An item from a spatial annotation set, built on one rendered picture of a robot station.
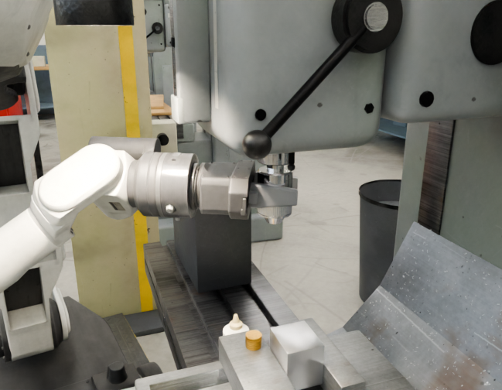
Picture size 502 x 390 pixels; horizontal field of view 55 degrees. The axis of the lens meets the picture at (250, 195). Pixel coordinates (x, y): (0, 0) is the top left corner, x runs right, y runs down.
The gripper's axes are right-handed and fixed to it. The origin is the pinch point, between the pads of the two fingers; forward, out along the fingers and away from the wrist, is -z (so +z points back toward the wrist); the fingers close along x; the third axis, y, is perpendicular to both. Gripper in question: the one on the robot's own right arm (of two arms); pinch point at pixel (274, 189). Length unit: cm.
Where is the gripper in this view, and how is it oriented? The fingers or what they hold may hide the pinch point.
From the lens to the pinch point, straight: 65.0
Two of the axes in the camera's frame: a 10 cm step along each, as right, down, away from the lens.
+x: 0.9, -3.2, 9.4
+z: -10.0, -0.4, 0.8
